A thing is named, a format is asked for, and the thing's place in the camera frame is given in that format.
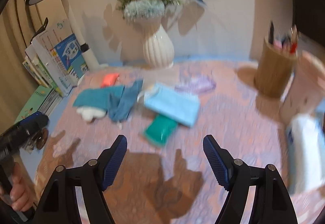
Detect green flat book stack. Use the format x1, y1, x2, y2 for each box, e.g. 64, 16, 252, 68
15, 85, 62, 123

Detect pink patterned table cloth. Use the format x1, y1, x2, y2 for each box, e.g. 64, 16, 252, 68
34, 59, 325, 224

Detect light blue cloth pouch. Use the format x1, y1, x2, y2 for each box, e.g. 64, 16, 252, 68
137, 83, 200, 127

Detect upright books row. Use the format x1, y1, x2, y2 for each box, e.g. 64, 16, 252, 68
25, 19, 89, 97

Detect orange soft block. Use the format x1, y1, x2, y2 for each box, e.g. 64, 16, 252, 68
100, 73, 119, 88

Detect person's left hand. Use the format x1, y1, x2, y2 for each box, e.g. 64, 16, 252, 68
10, 162, 34, 212

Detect white plush bear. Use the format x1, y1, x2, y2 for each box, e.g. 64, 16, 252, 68
77, 106, 107, 123

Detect tissue pack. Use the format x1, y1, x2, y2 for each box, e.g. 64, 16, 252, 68
286, 114, 324, 194

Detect white ribbed vase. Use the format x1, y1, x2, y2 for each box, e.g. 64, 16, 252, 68
134, 16, 175, 68

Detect white desk lamp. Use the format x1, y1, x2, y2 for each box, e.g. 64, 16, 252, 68
25, 0, 108, 72

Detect brown round object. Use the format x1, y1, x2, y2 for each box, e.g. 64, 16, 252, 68
35, 128, 49, 150

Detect wooden pen holder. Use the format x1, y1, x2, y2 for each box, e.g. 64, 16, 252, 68
254, 37, 298, 98

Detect blue grey cloth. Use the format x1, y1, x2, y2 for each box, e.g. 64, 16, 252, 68
108, 79, 143, 122

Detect pens in holder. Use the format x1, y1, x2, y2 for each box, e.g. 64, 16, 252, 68
268, 20, 299, 55

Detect teal drawstring pouch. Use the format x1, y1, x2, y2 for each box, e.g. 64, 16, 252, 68
73, 85, 125, 111

